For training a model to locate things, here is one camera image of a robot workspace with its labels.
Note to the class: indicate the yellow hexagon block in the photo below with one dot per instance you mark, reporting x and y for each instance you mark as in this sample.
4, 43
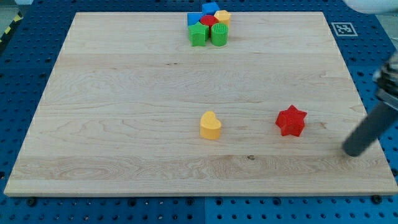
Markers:
223, 17

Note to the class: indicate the blue cube block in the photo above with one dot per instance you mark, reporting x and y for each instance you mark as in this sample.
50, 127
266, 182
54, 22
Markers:
209, 8

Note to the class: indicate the wooden board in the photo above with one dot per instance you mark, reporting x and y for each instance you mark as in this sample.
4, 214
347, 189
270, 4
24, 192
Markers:
120, 114

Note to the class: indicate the blue block left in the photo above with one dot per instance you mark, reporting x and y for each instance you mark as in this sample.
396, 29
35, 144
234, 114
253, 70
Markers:
193, 18

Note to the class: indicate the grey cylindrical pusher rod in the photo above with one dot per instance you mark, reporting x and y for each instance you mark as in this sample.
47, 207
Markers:
380, 118

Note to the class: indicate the green star block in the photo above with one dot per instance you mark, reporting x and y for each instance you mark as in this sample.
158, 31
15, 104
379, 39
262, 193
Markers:
198, 34

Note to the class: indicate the red cylinder block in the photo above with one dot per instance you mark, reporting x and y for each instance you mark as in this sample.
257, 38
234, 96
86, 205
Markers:
209, 20

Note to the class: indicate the white fiducial marker tag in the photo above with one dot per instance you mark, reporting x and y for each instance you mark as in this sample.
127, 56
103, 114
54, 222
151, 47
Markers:
344, 29

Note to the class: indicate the metal tool mount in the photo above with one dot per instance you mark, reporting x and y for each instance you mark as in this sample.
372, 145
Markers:
386, 79

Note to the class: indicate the green cylinder block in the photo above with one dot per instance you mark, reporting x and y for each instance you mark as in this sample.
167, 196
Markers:
219, 34

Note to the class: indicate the yellow heart block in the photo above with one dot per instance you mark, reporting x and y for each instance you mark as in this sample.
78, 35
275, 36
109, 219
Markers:
210, 126

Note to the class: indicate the red star block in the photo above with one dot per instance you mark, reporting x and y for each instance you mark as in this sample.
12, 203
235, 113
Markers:
291, 121

